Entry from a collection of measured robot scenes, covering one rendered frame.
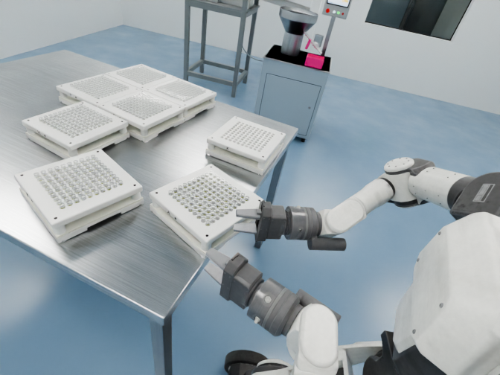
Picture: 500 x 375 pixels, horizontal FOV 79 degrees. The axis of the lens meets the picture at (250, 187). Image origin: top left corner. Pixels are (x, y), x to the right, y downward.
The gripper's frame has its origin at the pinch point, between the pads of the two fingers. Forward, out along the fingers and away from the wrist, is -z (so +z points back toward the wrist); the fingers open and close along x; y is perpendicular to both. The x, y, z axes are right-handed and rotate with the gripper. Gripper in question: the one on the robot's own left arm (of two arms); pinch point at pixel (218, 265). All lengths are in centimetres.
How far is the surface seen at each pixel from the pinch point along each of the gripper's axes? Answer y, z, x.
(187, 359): 12, -17, 99
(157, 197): 8.9, -29.4, 4.1
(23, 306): -21, -96, 98
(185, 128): 53, -61, 11
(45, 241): -16.6, -42.3, 11.2
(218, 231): 11.1, -8.8, 4.2
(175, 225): 7.8, -21.2, 8.7
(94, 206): -4.5, -37.9, 4.2
